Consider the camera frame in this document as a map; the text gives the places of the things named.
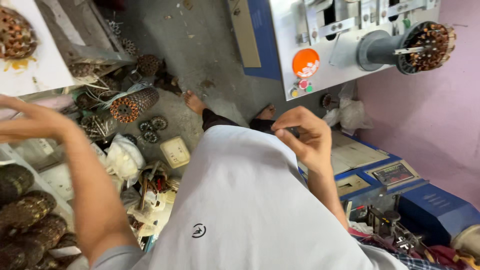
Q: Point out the person's left hand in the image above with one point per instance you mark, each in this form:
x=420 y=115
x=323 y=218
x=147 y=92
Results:
x=35 y=120

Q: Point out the person's right hand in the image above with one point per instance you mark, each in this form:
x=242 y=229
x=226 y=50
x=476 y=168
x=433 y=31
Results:
x=311 y=138

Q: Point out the person's left fingers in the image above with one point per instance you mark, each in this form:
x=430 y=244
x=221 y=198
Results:
x=18 y=112

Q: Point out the small dark part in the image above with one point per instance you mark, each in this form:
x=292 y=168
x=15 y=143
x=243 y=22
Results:
x=293 y=132

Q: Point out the white work table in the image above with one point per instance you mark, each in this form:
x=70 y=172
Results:
x=41 y=63

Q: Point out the copper wound stator on table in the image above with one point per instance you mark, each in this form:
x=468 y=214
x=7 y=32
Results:
x=15 y=33

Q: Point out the stack of dark wound stators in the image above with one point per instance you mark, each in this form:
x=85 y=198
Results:
x=30 y=221

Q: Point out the white plastic bag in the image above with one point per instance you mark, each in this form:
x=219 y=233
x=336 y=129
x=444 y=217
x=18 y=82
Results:
x=123 y=159

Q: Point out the long stack of copper stators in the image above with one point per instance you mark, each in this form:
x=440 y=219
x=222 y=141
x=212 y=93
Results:
x=135 y=105

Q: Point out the small dark toothed disc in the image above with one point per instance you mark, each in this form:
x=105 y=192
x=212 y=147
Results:
x=150 y=136
x=145 y=126
x=159 y=122

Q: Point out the round brown stator core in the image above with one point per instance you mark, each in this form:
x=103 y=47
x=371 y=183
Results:
x=148 y=64

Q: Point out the heap of tools and scraps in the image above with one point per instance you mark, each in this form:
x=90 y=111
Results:
x=153 y=195

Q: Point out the person's left foot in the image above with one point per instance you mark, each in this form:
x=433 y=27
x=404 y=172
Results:
x=195 y=102

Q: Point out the person's foot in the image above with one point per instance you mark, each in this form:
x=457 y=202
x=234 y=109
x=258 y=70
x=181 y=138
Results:
x=195 y=102
x=267 y=112

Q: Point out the person's dark trousers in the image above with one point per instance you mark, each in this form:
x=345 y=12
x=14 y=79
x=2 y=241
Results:
x=225 y=122

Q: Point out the brown cardboard sheet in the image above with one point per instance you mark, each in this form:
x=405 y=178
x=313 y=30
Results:
x=245 y=33

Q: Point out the person's right foot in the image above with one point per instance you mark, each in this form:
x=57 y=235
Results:
x=267 y=112

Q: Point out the person's gray shirt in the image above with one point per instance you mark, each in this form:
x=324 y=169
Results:
x=247 y=210

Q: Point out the small yellow button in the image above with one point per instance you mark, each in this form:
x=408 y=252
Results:
x=294 y=93

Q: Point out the small red button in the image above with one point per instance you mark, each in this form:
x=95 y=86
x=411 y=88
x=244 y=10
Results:
x=303 y=83

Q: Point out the round orange push button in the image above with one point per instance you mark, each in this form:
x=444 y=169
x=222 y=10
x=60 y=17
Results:
x=305 y=63

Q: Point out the small green button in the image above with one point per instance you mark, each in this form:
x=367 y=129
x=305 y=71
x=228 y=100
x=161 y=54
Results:
x=309 y=89

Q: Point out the small stator by machine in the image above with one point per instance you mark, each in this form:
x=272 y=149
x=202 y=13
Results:
x=327 y=101

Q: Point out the gray coil winding machine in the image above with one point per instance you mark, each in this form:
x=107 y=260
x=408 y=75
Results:
x=337 y=48

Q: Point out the clear crumpled plastic bag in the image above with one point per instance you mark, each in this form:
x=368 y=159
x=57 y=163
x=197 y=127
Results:
x=350 y=112

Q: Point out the pale wooden board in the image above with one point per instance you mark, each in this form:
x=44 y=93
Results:
x=348 y=152

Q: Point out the gray machine spindle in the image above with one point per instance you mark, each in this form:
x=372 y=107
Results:
x=377 y=48

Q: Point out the digital counter display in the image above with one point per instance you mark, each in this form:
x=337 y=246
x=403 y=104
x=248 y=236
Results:
x=393 y=174

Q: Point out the metal winding fixture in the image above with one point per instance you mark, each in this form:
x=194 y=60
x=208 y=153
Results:
x=393 y=227

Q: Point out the copper wound stator on spindle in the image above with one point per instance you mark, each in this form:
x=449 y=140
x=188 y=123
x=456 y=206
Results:
x=429 y=47

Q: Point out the blue machine cabinet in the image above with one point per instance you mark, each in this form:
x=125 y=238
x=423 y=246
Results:
x=431 y=210

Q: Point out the heap of coloured cloths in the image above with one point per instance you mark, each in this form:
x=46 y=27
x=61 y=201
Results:
x=423 y=257

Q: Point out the cream switch plate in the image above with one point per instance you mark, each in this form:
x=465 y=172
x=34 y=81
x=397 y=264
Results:
x=175 y=152

